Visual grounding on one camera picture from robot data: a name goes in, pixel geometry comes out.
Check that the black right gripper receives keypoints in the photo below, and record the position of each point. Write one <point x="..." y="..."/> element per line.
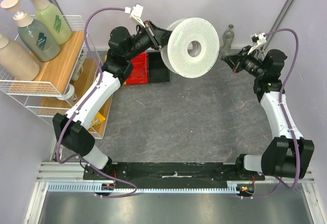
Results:
<point x="240" y="60"/>

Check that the red parts bin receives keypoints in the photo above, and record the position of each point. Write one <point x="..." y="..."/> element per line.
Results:
<point x="139" y="74"/>

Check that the white yogurt cup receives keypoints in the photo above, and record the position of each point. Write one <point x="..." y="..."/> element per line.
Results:
<point x="78" y="69"/>

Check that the light green pump bottle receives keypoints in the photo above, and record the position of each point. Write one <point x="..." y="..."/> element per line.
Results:
<point x="52" y="18"/>

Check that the clear glass bottle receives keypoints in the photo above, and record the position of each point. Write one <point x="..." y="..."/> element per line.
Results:
<point x="227" y="38"/>

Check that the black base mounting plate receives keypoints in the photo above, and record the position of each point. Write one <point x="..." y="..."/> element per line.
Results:
<point x="133" y="171"/>

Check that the white wire wooden shelf rack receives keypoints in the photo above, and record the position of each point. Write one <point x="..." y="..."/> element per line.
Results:
<point x="40" y="95"/>

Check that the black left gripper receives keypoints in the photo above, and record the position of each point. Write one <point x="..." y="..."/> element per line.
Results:
<point x="159" y="38"/>

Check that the yellow snack packet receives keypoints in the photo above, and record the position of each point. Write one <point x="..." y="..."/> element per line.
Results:
<point x="95" y="124"/>

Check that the white paper cup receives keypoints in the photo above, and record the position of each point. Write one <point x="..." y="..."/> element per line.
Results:
<point x="69" y="94"/>

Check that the white perforated cable spool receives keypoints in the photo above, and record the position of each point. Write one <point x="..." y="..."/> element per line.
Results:
<point x="192" y="49"/>

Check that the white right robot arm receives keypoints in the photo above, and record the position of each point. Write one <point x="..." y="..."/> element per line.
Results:
<point x="289" y="154"/>

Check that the black parts bin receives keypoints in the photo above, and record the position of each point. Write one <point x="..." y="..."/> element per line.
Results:
<point x="157" y="71"/>

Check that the grey-green pump bottle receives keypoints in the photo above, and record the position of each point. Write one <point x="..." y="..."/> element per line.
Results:
<point x="33" y="33"/>

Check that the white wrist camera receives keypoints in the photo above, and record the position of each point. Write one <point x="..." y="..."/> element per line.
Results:
<point x="135" y="14"/>
<point x="258" y="40"/>

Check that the beige pump bottle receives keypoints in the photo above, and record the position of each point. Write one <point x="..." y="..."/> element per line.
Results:
<point x="17" y="61"/>

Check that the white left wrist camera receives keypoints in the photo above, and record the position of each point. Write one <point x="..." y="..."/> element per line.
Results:
<point x="135" y="14"/>

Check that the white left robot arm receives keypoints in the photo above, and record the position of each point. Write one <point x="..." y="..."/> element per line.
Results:
<point x="71" y="129"/>

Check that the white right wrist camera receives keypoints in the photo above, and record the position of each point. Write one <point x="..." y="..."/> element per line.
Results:
<point x="258" y="40"/>

